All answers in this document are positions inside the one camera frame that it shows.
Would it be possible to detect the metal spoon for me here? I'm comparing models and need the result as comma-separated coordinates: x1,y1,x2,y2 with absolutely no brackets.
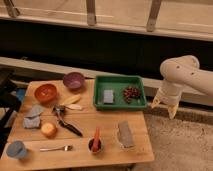
40,145,73,152

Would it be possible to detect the green plastic tray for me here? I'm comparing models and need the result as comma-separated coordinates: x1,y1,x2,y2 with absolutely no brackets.
93,75,147,110

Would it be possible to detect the small dark cup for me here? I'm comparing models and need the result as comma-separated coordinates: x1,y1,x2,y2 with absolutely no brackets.
88,138,103,155

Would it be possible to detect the blue sponge in tray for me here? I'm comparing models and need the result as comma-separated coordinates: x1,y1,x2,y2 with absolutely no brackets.
103,90,114,104

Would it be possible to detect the red grape bunch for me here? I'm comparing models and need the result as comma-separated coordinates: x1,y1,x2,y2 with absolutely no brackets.
123,86,141,104

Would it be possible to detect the banana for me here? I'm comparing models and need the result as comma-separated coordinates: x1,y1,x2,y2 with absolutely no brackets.
61,94,81,105

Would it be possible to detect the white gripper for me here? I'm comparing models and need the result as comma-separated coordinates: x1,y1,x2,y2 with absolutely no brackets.
150,80,183,119

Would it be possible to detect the grey blue towel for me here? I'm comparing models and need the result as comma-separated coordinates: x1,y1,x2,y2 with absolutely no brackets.
23,105,44,129

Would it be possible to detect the black handled can opener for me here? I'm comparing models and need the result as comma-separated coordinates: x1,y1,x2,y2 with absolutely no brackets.
53,105,83,137

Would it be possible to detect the wooden knife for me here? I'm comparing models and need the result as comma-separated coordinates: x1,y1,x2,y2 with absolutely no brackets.
65,104,83,110

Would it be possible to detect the yellow apple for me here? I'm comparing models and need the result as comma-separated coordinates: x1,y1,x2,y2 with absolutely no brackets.
41,122,57,137

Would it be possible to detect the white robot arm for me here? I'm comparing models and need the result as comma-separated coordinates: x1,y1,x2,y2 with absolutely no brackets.
151,55,213,119

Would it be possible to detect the purple bowl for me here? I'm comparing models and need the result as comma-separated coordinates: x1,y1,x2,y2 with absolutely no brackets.
63,72,85,90

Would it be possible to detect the orange bowl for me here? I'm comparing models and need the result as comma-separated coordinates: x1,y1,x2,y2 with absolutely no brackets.
34,84,57,103

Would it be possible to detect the black chair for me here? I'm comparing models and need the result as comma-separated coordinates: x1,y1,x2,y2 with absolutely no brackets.
0,68,21,155

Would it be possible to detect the blue cup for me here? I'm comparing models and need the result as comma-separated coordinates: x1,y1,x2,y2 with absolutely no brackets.
6,141,27,159

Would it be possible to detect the orange carrot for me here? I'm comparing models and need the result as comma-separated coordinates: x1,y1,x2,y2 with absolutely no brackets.
92,127,100,152

